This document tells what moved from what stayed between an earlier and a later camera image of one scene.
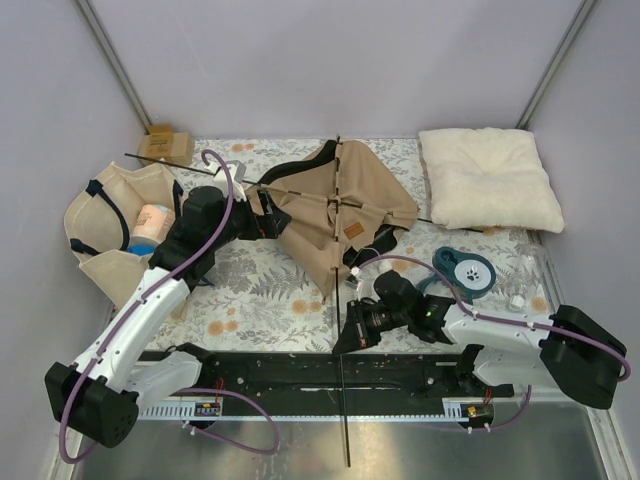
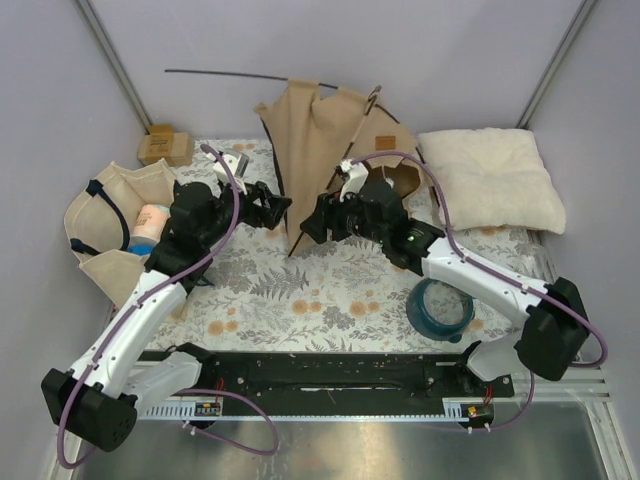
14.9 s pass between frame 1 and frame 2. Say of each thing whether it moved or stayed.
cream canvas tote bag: stayed
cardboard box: stayed
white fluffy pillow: stayed
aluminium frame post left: stayed
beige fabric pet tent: moved
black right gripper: moved
